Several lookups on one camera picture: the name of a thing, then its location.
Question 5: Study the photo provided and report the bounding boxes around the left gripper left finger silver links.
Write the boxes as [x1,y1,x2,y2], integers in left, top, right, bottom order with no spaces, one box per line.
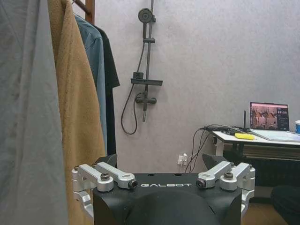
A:
[71,153,138,222]

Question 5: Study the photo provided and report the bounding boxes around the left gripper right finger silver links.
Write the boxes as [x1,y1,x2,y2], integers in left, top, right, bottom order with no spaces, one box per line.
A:
[196,153,256,216]

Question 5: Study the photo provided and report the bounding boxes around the tan fleece hanging garment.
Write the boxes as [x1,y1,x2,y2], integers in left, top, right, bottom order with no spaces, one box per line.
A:
[46,0,106,225]

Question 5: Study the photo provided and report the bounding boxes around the grey hanging garment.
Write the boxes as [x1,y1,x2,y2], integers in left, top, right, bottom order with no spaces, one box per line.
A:
[0,0,69,225]

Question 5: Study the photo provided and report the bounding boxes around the white desk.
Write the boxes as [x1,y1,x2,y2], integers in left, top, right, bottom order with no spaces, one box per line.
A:
[211,129,300,165]

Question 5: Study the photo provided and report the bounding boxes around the yellow flat item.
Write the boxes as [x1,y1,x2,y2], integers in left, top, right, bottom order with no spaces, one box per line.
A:
[234,132,255,141]

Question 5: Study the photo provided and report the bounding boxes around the black antenna stand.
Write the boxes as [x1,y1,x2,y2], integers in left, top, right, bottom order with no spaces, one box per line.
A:
[241,110,251,132]

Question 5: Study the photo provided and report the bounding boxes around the black bag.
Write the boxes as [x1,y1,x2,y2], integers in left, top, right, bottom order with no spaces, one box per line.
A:
[270,184,300,221]

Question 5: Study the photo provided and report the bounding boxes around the open laptop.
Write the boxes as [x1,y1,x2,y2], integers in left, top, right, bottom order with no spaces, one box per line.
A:
[249,101,300,142]

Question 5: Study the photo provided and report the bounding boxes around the dark shower mixer tap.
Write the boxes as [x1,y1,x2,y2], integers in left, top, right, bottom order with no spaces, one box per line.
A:
[135,91,158,122]

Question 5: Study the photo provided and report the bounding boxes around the dark shower shelf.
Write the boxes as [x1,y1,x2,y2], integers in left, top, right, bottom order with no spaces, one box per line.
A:
[130,72,164,87]

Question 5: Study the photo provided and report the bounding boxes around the black hanging t-shirt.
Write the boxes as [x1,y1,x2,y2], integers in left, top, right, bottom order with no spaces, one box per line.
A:
[93,23,121,156]

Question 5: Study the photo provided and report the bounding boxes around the blue hanging shirt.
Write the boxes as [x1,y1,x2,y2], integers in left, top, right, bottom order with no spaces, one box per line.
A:
[74,14,108,157]

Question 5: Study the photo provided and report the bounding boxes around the dark round shower head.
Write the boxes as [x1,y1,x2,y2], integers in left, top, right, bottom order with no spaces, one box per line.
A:
[138,8,157,40]

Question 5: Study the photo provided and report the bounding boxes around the brown wooden clothes rack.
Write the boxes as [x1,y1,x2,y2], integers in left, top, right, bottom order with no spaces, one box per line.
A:
[71,0,96,25]

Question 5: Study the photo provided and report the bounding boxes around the black cable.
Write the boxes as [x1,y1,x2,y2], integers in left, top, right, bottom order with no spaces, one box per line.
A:
[191,125,233,173]
[185,126,235,173]

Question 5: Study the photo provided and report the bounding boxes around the white wall socket with plug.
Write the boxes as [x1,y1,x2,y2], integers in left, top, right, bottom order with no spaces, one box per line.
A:
[176,153,188,166]

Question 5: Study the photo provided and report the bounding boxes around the dark shower hose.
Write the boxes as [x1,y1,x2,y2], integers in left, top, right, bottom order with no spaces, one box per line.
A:
[120,39,146,135]

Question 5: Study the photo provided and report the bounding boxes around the dark shower riser rail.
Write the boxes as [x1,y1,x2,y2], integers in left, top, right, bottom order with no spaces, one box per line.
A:
[142,0,157,94]

